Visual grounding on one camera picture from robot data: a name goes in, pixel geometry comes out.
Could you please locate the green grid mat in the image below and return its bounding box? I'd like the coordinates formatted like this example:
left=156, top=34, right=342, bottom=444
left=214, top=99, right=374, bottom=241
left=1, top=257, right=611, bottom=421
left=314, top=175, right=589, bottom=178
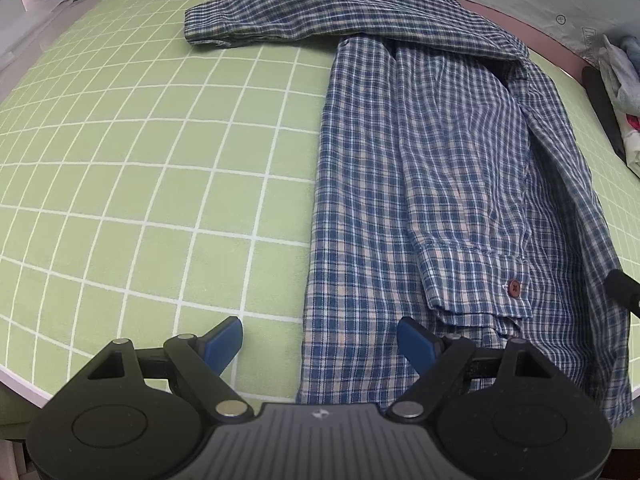
left=0, top=0, right=640, bottom=448

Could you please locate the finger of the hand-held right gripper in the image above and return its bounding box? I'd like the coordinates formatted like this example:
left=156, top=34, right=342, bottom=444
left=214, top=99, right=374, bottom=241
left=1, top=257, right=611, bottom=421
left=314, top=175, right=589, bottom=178
left=605, top=269, right=640, bottom=319

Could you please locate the black folded garment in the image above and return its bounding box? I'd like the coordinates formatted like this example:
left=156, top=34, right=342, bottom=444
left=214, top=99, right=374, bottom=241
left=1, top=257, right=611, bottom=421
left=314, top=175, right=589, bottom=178
left=581, top=66, right=628, bottom=163

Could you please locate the blue plaid shirt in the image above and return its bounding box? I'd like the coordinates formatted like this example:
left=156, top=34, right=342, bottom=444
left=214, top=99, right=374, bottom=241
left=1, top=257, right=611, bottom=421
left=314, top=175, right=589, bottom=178
left=184, top=0, right=636, bottom=431

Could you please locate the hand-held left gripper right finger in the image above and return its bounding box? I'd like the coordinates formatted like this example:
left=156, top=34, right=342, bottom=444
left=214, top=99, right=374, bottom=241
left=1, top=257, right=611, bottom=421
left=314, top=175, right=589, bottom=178
left=385, top=316, right=567, bottom=419

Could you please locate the grey folded garment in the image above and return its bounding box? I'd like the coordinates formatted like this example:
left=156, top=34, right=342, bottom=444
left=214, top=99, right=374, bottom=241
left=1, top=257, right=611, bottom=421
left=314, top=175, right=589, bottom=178
left=619, top=35, right=640, bottom=68

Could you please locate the pink board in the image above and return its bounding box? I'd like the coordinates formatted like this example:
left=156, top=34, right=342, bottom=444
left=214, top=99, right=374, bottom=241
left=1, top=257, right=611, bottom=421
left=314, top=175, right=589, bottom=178
left=457, top=0, right=603, bottom=78

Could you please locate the pile of white clothes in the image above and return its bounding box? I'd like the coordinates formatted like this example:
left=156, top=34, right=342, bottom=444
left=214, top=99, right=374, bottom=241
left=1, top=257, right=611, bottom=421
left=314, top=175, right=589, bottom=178
left=599, top=35, right=640, bottom=178

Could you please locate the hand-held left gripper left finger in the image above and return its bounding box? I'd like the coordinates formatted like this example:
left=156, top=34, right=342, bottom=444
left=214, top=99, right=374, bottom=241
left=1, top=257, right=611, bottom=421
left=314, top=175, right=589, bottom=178
left=87, top=316, right=254, bottom=420

